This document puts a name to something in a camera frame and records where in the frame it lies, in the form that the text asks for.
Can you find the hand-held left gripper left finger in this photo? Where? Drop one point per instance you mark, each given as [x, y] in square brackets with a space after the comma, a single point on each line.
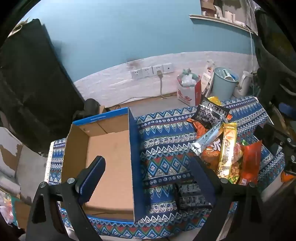
[92, 178]

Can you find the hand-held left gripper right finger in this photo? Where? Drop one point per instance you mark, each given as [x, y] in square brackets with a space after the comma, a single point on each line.
[203, 176]

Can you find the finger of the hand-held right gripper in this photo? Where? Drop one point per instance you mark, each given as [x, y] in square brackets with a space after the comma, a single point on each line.
[263, 133]
[279, 149]

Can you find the large orange chip packet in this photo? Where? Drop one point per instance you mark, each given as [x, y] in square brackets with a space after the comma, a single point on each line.
[211, 153]

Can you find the blue cardboard box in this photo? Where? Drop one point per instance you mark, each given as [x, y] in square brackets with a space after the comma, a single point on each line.
[111, 162]

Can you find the small black snack packet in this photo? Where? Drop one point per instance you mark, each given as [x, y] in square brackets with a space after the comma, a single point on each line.
[187, 197]

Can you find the plain red snack packet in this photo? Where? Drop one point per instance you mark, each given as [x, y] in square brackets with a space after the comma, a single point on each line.
[252, 160]

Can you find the long yellow snack packet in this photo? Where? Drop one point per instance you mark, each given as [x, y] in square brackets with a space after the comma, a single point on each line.
[227, 148]

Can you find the silver foil snack packet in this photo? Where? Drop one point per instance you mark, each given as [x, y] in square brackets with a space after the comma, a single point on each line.
[205, 139]

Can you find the dark orange patterned snack packet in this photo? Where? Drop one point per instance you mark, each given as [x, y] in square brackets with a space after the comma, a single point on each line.
[201, 129]

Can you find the large black snack packet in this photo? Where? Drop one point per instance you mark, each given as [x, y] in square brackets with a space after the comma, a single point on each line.
[208, 111]

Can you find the small yellow snack packet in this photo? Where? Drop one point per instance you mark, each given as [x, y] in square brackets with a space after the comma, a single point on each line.
[214, 100]

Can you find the blue patterned tablecloth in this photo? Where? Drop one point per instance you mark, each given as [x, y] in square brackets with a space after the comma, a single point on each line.
[161, 150]

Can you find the white electric kettle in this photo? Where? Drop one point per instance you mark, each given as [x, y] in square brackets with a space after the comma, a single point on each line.
[242, 85]

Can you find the light blue waste bin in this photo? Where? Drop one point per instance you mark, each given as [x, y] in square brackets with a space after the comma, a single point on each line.
[222, 89]

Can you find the white peeling door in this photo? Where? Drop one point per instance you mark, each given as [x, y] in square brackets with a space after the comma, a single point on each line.
[30, 166]

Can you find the black office chair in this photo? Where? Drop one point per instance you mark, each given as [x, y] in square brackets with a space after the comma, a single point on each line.
[272, 69]

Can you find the white paper cup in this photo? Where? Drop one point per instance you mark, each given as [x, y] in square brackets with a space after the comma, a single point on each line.
[229, 77]

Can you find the small cardboard box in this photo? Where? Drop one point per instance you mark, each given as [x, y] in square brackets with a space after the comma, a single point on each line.
[102, 109]

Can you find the white paper carrier bag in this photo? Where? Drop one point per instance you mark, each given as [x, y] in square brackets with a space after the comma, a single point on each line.
[205, 80]

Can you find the brown cardboard box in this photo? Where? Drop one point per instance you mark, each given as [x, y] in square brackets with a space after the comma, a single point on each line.
[22, 213]

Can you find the colourful plastic bags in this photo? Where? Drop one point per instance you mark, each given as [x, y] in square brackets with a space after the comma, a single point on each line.
[5, 206]

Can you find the crumpled plastic rubbish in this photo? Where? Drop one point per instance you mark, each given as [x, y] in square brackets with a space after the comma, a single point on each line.
[186, 78]

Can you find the black curtain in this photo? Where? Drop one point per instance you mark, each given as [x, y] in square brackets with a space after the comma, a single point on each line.
[34, 92]

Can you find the white wall socket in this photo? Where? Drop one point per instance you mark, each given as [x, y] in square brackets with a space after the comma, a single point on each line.
[136, 74]
[146, 72]
[168, 67]
[155, 69]

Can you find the wall shelf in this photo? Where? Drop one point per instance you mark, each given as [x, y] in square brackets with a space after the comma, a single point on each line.
[219, 20]

